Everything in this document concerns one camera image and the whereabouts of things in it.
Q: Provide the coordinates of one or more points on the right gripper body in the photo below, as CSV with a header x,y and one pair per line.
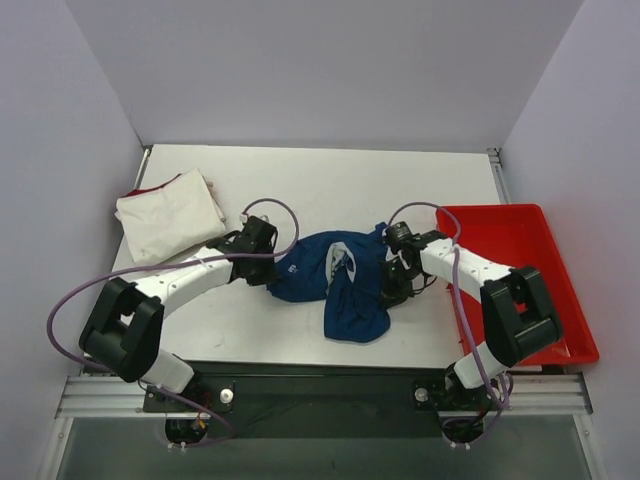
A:
x,y
393,288

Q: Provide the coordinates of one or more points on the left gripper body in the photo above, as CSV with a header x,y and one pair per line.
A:
x,y
261,273

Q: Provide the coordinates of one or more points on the blue printed t-shirt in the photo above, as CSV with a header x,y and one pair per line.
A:
x,y
344,269

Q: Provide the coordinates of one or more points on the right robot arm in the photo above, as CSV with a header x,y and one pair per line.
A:
x,y
519,316

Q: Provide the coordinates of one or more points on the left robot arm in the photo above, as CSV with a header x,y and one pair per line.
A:
x,y
123,331

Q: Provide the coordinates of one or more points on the folded white t-shirt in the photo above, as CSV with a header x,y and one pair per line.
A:
x,y
160,225

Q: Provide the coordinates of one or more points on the red plastic bin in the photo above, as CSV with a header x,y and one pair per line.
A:
x,y
518,235

